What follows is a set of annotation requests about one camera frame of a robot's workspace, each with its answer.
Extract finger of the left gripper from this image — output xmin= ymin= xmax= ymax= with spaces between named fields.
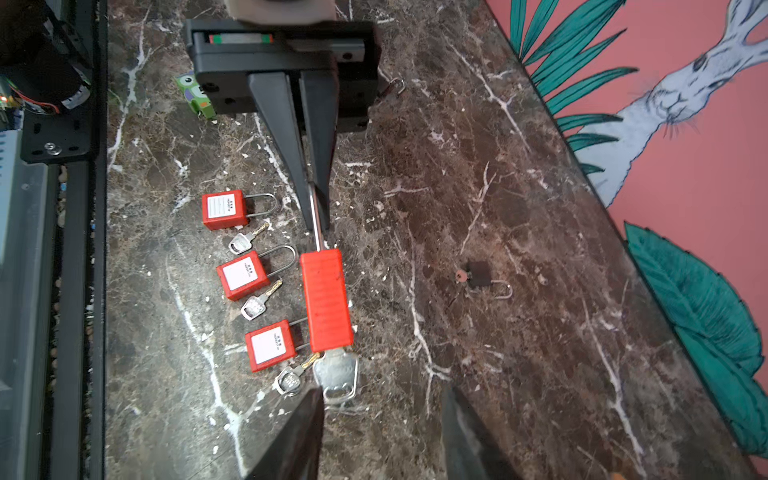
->
xmin=299 ymin=70 xmax=339 ymax=231
xmin=247 ymin=72 xmax=318 ymax=228

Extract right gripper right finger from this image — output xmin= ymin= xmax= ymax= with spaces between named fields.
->
xmin=441 ymin=386 xmax=520 ymax=479

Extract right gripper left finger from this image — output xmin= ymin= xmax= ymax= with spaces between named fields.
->
xmin=245 ymin=387 xmax=325 ymax=480

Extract black mounting rail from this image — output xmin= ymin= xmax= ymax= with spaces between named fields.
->
xmin=20 ymin=1 xmax=108 ymax=479

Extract silver brass key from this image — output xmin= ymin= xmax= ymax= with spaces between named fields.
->
xmin=228 ymin=223 xmax=269 ymax=255
xmin=274 ymin=353 xmax=322 ymax=396
xmin=240 ymin=279 xmax=283 ymax=321

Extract green monster toy cube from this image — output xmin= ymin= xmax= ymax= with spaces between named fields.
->
xmin=175 ymin=71 xmax=216 ymax=120

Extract small dark brown padlock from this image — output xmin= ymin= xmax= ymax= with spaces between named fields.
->
xmin=454 ymin=261 xmax=514 ymax=300

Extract red padlock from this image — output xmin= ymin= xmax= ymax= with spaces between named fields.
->
xmin=300 ymin=183 xmax=354 ymax=353
xmin=215 ymin=244 xmax=299 ymax=301
xmin=202 ymin=190 xmax=280 ymax=231
xmin=244 ymin=317 xmax=309 ymax=373

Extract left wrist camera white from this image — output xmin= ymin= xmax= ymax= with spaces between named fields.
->
xmin=224 ymin=0 xmax=337 ymax=26

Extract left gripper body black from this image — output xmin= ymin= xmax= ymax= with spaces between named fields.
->
xmin=184 ymin=19 xmax=382 ymax=133

